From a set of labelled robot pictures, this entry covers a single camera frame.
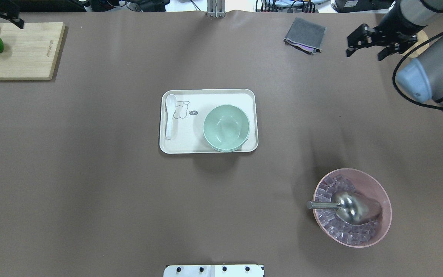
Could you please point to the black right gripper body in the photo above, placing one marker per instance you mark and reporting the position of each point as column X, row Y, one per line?
column 397, row 24

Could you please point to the green bowl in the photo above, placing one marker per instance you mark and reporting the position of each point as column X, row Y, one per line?
column 226, row 120
column 226, row 143

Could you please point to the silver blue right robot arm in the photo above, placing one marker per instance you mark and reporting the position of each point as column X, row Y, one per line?
column 421, row 81

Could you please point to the grey folded cloth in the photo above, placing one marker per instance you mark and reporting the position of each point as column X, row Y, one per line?
column 305, row 36

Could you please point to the pink bowl with ice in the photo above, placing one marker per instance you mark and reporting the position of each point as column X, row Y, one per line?
column 352, row 180

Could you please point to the metal ice scoop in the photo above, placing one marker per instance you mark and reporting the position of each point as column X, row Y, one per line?
column 352, row 208

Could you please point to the green bowl on tray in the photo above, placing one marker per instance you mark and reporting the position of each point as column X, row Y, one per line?
column 226, row 143

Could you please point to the cream serving tray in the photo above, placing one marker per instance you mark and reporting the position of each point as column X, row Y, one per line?
column 192, row 108

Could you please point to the white ceramic spoon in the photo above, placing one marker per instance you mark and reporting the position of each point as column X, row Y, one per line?
column 171, row 104

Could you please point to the bamboo cutting board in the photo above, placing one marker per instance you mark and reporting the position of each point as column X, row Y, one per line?
column 30, row 53

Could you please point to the aluminium frame post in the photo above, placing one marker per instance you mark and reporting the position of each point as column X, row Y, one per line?
column 215, row 9

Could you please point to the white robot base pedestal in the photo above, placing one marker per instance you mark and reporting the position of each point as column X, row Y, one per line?
column 215, row 270

